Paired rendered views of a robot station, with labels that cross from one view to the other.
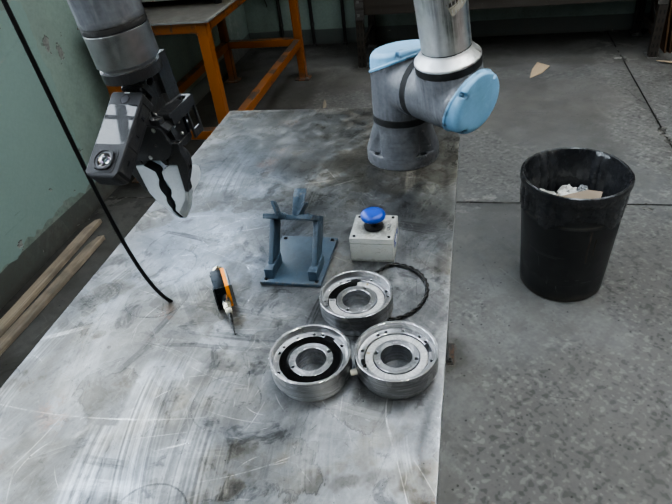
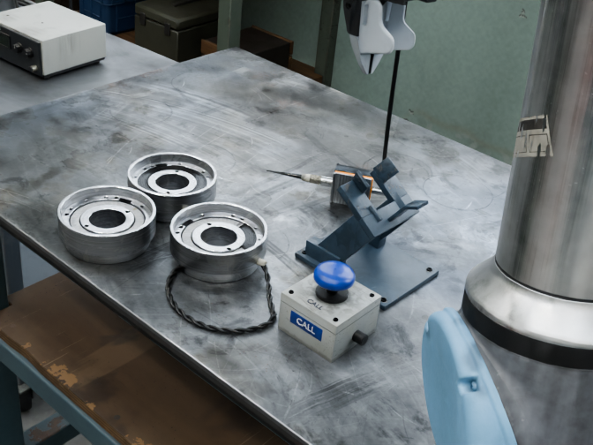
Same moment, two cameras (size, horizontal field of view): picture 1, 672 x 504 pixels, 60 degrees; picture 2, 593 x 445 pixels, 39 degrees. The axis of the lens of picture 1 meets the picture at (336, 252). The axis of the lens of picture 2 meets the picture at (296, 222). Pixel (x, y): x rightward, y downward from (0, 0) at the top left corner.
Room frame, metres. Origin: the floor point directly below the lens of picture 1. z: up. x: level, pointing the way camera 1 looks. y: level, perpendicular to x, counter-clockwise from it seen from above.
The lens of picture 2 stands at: (1.00, -0.68, 1.33)
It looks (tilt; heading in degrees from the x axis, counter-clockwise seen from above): 32 degrees down; 113
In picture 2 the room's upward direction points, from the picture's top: 6 degrees clockwise
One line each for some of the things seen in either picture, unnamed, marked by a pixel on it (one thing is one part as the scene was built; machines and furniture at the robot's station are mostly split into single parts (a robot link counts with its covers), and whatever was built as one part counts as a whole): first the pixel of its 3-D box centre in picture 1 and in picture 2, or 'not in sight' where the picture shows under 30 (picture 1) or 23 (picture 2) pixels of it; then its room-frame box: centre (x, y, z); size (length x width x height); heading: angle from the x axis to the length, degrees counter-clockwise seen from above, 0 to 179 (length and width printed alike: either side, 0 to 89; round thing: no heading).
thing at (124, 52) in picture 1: (120, 46); not in sight; (0.70, 0.22, 1.19); 0.08 x 0.08 x 0.05
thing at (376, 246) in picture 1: (375, 235); (333, 313); (0.79, -0.07, 0.82); 0.08 x 0.07 x 0.05; 164
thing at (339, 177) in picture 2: (226, 287); (351, 188); (0.71, 0.17, 0.82); 0.05 x 0.02 x 0.04; 14
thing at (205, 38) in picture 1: (221, 57); not in sight; (3.37, 0.50, 0.39); 1.50 x 0.62 x 0.78; 164
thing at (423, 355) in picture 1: (396, 360); (108, 225); (0.51, -0.06, 0.82); 0.08 x 0.08 x 0.02
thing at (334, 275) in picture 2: (373, 224); (332, 290); (0.79, -0.07, 0.85); 0.04 x 0.04 x 0.05
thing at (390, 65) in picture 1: (402, 78); not in sight; (1.11, -0.17, 0.97); 0.13 x 0.12 x 0.14; 33
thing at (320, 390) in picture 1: (311, 363); (172, 187); (0.53, 0.05, 0.82); 0.10 x 0.10 x 0.04
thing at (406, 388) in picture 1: (396, 360); (107, 225); (0.51, -0.06, 0.82); 0.10 x 0.10 x 0.04
